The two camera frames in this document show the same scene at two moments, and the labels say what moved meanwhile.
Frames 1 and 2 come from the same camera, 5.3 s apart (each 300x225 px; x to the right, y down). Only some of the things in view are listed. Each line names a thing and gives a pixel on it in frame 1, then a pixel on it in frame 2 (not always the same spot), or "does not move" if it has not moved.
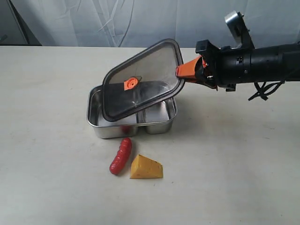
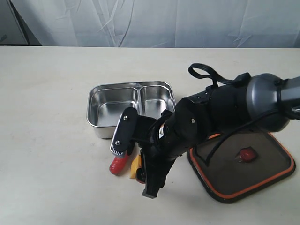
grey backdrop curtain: x=144 y=23 does not move
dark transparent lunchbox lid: x=141 y=78 → x=246 y=163
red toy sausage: x=122 y=156 does not move
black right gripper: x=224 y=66 → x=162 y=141
